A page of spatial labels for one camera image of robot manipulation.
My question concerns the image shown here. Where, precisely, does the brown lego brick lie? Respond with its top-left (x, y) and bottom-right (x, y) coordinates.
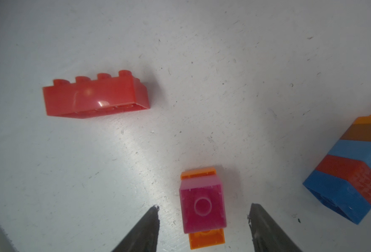
top-left (340, 124), bottom-right (371, 142)

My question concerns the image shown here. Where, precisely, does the small red lego brick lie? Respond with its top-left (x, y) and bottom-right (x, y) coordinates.
top-left (316, 155), bottom-right (371, 205)

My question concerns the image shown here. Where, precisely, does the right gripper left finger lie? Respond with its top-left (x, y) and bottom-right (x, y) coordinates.
top-left (113, 205), bottom-right (160, 252)

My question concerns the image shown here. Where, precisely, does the pink lego brick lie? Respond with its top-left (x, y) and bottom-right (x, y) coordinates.
top-left (179, 175), bottom-right (227, 234)

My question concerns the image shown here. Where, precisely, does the red stacked lego brick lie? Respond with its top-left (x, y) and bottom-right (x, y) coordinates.
top-left (42, 70), bottom-right (150, 119)

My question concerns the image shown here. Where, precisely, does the light blue lego plate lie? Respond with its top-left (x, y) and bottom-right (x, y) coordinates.
top-left (327, 140), bottom-right (371, 169)

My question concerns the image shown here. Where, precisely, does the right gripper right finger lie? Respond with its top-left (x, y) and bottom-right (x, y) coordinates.
top-left (248, 203), bottom-right (302, 252)

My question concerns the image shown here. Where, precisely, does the blue small lego brick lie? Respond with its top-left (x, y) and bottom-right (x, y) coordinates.
top-left (303, 170), bottom-right (371, 224)

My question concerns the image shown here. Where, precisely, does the orange long lego brick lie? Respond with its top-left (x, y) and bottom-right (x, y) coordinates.
top-left (180, 167), bottom-right (225, 249)

